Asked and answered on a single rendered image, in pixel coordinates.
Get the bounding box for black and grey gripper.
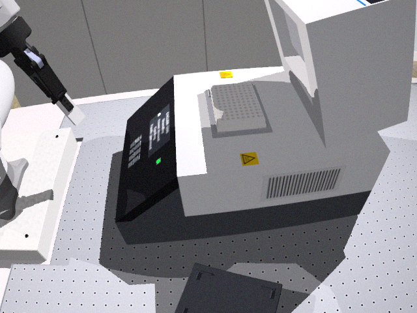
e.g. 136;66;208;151
0;16;86;126

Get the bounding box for white benchtop lab instrument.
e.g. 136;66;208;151
115;0;416;245

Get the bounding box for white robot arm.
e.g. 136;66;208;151
0;0;29;220

